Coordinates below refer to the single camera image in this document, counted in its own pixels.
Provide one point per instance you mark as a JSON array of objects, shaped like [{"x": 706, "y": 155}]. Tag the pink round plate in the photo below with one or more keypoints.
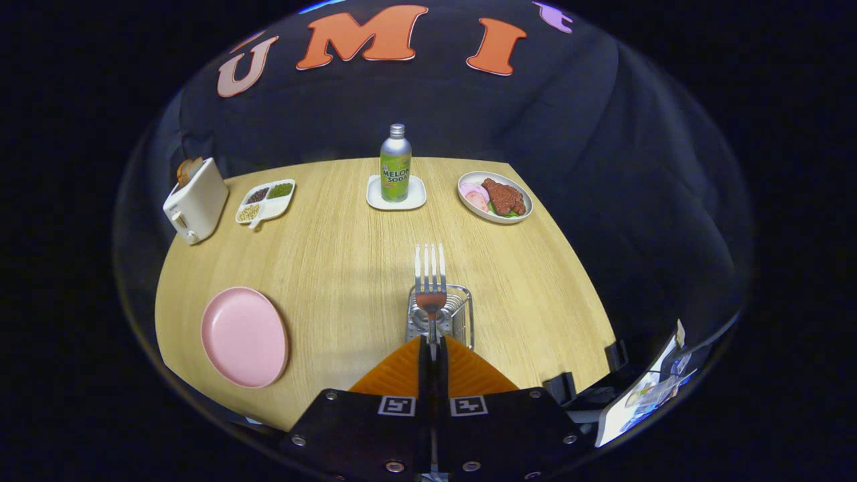
[{"x": 244, "y": 338}]

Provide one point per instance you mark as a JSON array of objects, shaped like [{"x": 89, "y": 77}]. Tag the brown fried meat piece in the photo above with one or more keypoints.
[{"x": 503, "y": 195}]

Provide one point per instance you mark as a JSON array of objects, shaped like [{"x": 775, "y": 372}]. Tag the cream toaster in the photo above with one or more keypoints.
[{"x": 201, "y": 204}]

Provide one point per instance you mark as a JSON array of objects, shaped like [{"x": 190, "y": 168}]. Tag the toast bread slice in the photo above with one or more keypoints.
[{"x": 189, "y": 171}]

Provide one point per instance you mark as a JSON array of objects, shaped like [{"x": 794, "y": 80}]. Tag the pink ham slices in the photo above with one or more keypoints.
[{"x": 474, "y": 196}]

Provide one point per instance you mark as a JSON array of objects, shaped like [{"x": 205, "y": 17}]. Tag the white oval food plate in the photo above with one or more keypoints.
[{"x": 469, "y": 209}]

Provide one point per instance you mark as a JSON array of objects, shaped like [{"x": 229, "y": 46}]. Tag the green lettuce leaf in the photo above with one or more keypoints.
[{"x": 499, "y": 213}]

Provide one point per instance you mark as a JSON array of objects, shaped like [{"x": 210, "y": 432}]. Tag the printed paper sheets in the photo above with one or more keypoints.
[{"x": 636, "y": 408}]

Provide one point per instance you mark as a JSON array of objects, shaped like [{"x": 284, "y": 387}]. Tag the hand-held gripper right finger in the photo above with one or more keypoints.
[{"x": 499, "y": 435}]

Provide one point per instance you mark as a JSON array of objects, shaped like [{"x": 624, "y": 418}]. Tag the square white coaster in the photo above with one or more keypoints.
[{"x": 418, "y": 199}]

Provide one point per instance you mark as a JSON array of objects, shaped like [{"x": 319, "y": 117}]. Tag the perforated metal tray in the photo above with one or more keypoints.
[{"x": 462, "y": 314}]

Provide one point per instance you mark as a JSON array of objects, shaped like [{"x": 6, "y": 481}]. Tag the black table clamp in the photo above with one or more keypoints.
[
  {"x": 616, "y": 355},
  {"x": 561, "y": 388}
]

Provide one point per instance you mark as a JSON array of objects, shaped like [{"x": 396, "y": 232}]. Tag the metal fork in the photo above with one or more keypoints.
[{"x": 430, "y": 294}]

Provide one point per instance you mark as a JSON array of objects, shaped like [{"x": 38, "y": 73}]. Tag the green label soda bottle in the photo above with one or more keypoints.
[{"x": 395, "y": 167}]

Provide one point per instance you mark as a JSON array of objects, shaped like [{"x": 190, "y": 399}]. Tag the white divided bean dish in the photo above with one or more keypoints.
[{"x": 268, "y": 204}]

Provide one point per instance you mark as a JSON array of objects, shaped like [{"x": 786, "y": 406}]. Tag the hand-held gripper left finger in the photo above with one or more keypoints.
[{"x": 368, "y": 435}]

